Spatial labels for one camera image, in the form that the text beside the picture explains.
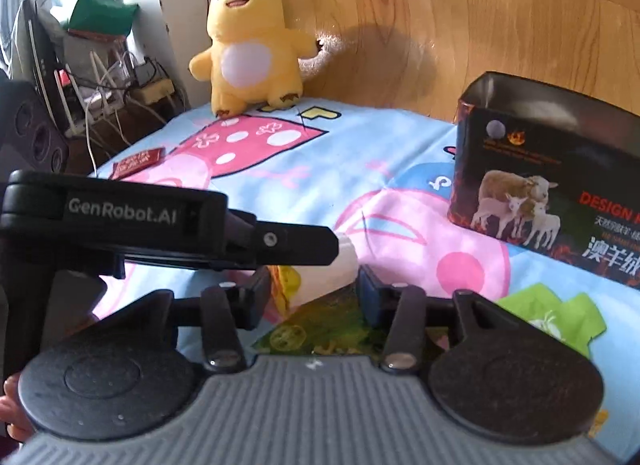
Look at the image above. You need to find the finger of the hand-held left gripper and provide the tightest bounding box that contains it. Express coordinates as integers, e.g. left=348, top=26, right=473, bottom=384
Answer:
left=224, top=210, right=342, bottom=271

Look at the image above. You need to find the white yellow green snack packet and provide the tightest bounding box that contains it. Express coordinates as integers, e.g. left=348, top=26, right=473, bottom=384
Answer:
left=252, top=234, right=388, bottom=358

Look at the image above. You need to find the black sheep print tin box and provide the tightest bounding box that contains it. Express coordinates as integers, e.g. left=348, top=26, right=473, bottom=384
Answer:
left=446, top=72, right=640, bottom=291

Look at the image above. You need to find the black flat device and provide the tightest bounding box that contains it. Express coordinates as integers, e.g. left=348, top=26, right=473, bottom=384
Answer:
left=22, top=0, right=72, bottom=137

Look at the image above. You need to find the person's left hand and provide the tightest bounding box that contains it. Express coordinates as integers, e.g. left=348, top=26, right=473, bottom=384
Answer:
left=0, top=377, right=34, bottom=444

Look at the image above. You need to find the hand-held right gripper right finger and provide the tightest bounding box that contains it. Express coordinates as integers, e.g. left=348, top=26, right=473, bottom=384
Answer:
left=357, top=264, right=507, bottom=373

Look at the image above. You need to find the white cable bundle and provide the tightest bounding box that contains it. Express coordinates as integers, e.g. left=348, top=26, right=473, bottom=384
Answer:
left=64, top=49, right=168, bottom=178

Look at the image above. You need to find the orange snack packet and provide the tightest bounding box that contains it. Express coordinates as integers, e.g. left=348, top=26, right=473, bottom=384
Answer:
left=587, top=407, right=614, bottom=444

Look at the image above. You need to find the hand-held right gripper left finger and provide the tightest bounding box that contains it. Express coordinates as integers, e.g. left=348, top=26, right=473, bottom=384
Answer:
left=147, top=267, right=273, bottom=373

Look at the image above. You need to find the red snack packet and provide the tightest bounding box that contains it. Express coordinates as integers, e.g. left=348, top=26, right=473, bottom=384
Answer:
left=111, top=146, right=166, bottom=181

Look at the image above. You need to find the yellow plush chick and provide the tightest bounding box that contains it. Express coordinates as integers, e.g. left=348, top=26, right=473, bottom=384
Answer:
left=189, top=0, right=319, bottom=119

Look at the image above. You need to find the beige power strip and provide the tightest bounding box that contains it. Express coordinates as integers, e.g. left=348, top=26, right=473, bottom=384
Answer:
left=127, top=78, right=176, bottom=104

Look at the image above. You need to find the lime green snack packet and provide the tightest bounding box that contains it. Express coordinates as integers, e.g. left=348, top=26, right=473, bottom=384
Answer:
left=495, top=282, right=608, bottom=358

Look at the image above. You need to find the wood pattern wall sheet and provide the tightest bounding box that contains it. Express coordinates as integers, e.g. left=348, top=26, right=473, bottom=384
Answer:
left=242, top=0, right=640, bottom=127

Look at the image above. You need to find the green cloth bag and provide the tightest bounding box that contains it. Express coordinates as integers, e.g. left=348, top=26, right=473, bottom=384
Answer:
left=68, top=0, right=140, bottom=39

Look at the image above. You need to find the printed cartoon pig blanket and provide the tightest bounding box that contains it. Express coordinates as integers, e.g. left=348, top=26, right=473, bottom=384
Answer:
left=92, top=100, right=640, bottom=451

